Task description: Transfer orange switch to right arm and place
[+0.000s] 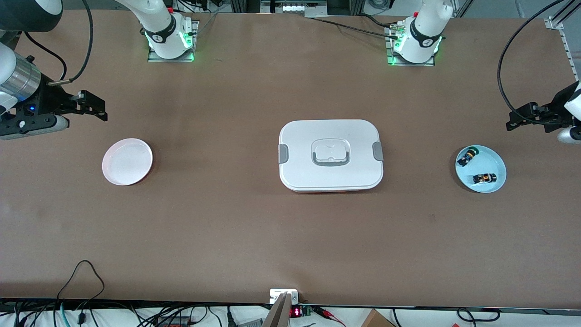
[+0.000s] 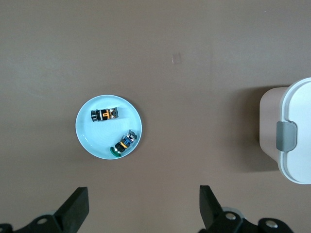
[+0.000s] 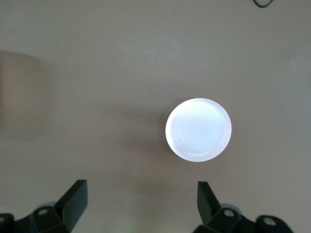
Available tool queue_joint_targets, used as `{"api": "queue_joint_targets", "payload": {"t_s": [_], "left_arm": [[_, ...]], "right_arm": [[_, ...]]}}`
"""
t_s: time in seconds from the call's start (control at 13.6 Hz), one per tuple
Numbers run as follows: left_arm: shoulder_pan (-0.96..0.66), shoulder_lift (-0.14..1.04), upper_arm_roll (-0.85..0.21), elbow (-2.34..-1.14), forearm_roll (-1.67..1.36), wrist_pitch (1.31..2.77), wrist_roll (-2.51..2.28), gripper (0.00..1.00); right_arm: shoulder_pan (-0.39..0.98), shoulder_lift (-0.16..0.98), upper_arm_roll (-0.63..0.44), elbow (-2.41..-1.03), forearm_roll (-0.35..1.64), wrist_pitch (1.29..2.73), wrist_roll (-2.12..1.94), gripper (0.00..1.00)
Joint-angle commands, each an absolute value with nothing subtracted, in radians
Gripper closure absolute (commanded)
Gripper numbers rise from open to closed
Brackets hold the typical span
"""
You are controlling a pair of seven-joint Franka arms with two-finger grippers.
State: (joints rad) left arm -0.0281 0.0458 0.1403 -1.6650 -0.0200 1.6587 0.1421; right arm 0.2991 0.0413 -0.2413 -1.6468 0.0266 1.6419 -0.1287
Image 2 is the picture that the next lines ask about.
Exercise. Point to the clear tape patch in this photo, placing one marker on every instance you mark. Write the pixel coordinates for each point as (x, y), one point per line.
(176, 58)

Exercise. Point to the light blue round plate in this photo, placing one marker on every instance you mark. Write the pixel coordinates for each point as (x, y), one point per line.
(104, 136)

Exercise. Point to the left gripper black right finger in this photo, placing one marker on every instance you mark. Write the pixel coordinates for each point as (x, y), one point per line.
(211, 211)

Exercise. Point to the small black yellow object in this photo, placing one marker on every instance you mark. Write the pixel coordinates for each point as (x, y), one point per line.
(104, 115)

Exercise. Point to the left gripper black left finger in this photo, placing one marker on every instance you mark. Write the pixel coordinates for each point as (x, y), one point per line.
(73, 208)

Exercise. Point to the white lidded lunch box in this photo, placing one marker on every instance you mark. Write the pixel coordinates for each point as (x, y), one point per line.
(298, 121)

